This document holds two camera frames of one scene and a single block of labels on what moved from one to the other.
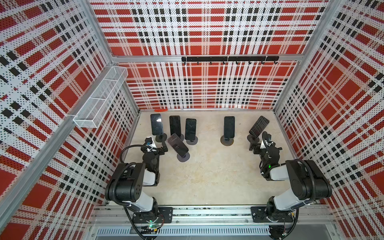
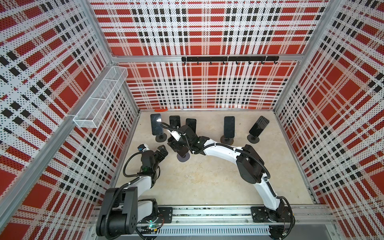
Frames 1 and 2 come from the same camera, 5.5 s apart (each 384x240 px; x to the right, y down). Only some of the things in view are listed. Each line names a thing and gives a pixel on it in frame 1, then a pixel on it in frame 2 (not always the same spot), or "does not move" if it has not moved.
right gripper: x=273 y=145 -> x=175 y=143
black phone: x=229 y=127 does not move
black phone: x=177 y=145 does not move
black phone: x=259 y=126 does not move
